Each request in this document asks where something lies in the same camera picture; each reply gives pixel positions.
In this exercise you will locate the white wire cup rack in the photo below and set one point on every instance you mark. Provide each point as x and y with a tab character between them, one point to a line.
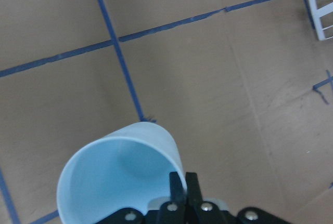
321	12

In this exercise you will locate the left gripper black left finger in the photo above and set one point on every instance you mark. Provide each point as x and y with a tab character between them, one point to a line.
177	193

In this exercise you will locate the light blue plastic cup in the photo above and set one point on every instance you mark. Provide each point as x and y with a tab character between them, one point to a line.
129	167

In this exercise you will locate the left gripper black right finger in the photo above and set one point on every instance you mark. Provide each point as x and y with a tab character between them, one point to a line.
194	196

